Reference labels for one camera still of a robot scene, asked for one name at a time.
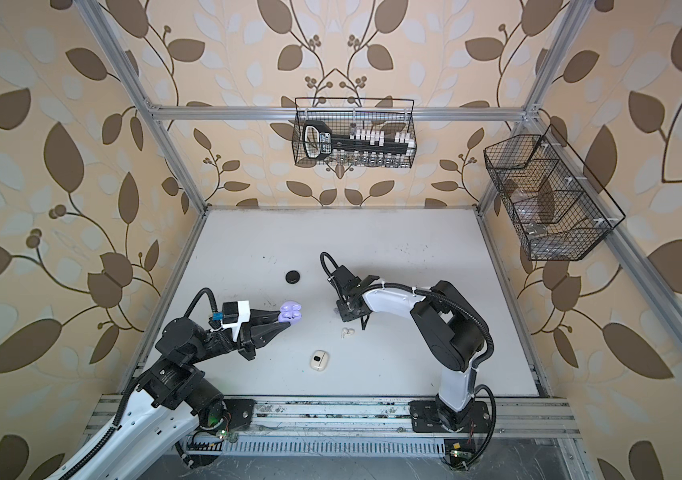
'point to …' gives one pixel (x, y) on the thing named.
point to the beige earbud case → (319, 360)
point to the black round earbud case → (292, 276)
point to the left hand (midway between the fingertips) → (287, 319)
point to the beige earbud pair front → (347, 331)
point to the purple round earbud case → (291, 312)
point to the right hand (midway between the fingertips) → (352, 312)
